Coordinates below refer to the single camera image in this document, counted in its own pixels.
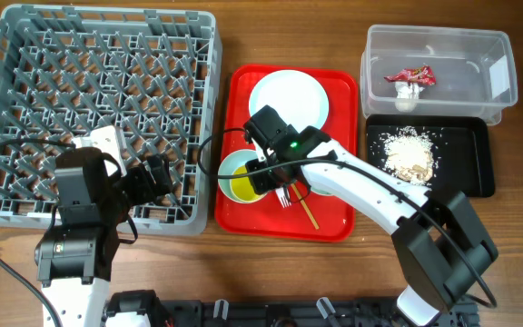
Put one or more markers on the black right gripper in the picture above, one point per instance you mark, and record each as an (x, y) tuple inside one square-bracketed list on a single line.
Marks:
[(261, 185)]

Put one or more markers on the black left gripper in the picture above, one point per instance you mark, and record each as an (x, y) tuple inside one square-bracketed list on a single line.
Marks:
[(148, 192)]

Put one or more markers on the yellow plastic cup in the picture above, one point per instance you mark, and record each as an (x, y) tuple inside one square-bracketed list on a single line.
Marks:
[(243, 190)]

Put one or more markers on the light blue bowl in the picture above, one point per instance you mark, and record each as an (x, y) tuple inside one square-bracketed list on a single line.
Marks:
[(232, 165)]

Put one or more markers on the red snack wrapper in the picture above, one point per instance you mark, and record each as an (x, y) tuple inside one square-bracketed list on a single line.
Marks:
[(422, 75)]

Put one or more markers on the green bowl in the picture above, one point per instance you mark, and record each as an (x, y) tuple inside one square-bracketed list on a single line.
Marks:
[(319, 191)]

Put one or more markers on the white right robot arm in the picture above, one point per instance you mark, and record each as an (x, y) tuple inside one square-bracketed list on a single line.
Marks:
[(442, 245)]

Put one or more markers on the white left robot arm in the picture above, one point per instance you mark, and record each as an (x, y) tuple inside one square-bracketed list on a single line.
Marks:
[(74, 258)]

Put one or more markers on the grey plastic dishwasher rack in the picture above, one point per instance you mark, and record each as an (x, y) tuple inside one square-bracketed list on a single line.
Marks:
[(67, 70)]

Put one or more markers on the pile of rice waste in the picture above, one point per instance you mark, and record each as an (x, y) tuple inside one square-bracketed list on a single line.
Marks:
[(406, 154)]

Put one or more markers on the black food waste tray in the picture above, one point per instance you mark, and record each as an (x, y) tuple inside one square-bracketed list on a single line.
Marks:
[(459, 148)]

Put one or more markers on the clear plastic waste bin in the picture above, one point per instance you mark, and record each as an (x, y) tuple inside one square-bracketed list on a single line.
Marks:
[(475, 71)]

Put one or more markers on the white plastic fork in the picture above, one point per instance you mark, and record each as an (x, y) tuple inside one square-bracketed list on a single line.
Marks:
[(282, 197)]

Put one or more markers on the wooden chopstick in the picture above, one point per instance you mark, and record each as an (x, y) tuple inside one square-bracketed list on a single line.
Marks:
[(305, 207)]

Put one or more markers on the red plastic tray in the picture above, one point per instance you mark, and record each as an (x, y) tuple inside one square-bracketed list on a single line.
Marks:
[(267, 217)]

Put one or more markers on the light blue round plate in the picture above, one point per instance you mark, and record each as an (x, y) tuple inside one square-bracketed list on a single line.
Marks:
[(297, 97)]

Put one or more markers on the crumpled white tissue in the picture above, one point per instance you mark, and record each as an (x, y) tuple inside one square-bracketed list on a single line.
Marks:
[(407, 96)]

